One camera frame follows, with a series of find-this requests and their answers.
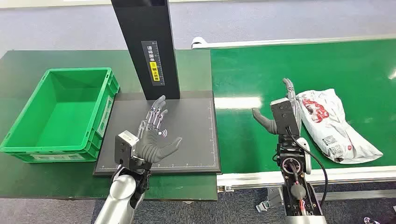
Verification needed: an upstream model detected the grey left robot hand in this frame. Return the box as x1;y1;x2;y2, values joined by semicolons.
135;95;184;164

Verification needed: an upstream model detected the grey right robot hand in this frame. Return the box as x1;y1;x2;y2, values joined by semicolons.
251;77;304;137

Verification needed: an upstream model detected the white package with red print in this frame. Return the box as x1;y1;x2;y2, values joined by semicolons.
297;89;384;164

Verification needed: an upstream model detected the green conveyor belt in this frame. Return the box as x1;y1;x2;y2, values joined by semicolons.
210;38;396;175

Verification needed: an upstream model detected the white crate label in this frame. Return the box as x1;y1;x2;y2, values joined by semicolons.
97;95;114;137
29;153;86;161

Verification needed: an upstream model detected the green plastic crate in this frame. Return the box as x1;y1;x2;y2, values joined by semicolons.
0;67;120;163

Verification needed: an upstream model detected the black scanner column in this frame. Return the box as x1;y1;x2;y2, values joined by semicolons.
111;0;181;101

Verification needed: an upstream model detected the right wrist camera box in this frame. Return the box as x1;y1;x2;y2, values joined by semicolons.
270;98;301;137

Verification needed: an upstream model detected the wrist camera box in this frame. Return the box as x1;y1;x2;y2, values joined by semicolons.
270;98;301;137
114;130;140;166

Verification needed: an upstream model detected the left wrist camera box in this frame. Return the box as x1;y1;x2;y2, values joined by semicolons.
114;130;140;166

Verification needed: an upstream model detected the black scanner base plate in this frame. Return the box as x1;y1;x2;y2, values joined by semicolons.
93;90;222;176

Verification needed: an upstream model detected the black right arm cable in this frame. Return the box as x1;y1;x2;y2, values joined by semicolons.
284;126;329;208

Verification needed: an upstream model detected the silver conveyor side rail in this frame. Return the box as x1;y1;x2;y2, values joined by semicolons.
191;33;396;50
216;166;396;190

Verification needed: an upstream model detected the grey metal frame bracket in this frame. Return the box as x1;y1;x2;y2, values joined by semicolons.
255;187;284;214

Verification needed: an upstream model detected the silver conveyor frame beam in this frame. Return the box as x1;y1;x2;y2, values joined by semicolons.
315;189;396;202

